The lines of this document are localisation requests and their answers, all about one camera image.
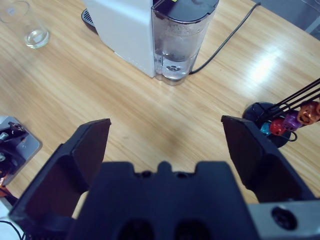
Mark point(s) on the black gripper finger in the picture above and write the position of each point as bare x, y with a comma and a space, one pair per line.
265, 165
62, 180

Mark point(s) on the clear drinking glass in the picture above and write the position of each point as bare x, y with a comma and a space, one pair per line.
35, 37

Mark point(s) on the blue coffee capsule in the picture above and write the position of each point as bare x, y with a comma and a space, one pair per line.
265, 128

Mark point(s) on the red coffee capsule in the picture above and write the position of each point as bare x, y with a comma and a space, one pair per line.
277, 126

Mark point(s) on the purple coffee capsule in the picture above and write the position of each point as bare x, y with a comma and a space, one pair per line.
291, 120

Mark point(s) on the white capsule coffee machine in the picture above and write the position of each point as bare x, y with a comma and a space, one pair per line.
125, 30

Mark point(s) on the silver black drip tray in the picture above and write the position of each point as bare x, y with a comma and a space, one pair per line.
87, 18

